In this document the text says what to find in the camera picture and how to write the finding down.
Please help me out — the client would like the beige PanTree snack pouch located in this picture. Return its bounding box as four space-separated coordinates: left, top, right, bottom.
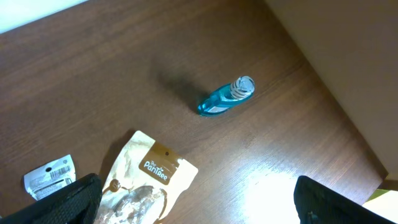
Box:
95 131 198 224

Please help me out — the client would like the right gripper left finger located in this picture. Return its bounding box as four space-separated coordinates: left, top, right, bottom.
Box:
1 173 102 224

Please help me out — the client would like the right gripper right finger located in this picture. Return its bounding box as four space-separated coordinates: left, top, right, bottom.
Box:
294 175 391 224

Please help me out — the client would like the silver foil snack packet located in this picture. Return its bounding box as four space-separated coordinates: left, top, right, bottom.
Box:
24 154 76 200

